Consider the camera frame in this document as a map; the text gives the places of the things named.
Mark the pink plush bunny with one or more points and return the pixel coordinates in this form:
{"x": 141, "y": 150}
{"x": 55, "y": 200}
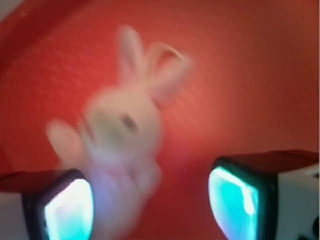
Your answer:
{"x": 120, "y": 132}

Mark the red plastic tray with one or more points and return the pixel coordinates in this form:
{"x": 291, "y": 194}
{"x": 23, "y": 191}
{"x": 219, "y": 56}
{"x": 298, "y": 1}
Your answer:
{"x": 254, "y": 88}

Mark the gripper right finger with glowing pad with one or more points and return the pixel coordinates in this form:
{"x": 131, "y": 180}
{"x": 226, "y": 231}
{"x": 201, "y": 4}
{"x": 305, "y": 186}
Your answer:
{"x": 272, "y": 195}

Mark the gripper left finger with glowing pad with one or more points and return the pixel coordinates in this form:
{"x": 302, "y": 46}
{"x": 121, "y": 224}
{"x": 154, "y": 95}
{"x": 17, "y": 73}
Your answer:
{"x": 46, "y": 205}

